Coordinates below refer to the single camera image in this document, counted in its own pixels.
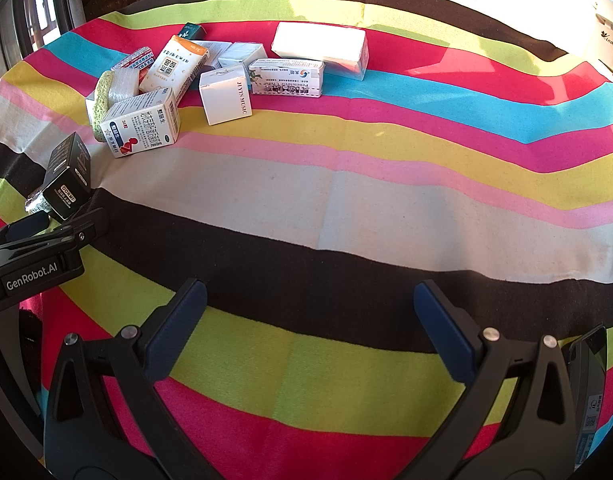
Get white cube box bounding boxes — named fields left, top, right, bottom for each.
left=199, top=64, right=253, bottom=126

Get white orange tissue pack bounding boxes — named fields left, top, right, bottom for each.
left=139, top=35, right=210, bottom=101

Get white box with green label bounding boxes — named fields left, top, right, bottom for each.
left=248, top=58, right=325, bottom=98

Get wrapped yellow-green sponge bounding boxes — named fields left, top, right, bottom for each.
left=89, top=67, right=140, bottom=142

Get colourful striped tablecloth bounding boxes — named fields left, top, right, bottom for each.
left=0, top=0, right=613, bottom=480

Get window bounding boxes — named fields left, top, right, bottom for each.
left=14, top=0, right=74, bottom=56

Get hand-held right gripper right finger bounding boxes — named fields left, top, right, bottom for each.
left=401, top=280, right=580, bottom=480

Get pale white box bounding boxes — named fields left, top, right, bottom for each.
left=217, top=41, right=268, bottom=68

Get white blue medicine box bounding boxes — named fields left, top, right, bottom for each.
left=100, top=87, right=181, bottom=159

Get small silver packet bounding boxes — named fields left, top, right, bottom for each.
left=25, top=187, right=52, bottom=213

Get red white box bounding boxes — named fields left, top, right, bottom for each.
left=110, top=46, right=154, bottom=72

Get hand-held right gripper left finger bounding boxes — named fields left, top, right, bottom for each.
left=43, top=277, right=222, bottom=480

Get white cardboard carton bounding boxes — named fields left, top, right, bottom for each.
left=589, top=0, right=613, bottom=86

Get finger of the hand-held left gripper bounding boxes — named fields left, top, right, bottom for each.
left=0, top=207, right=110, bottom=266
left=6, top=211, right=51, bottom=241

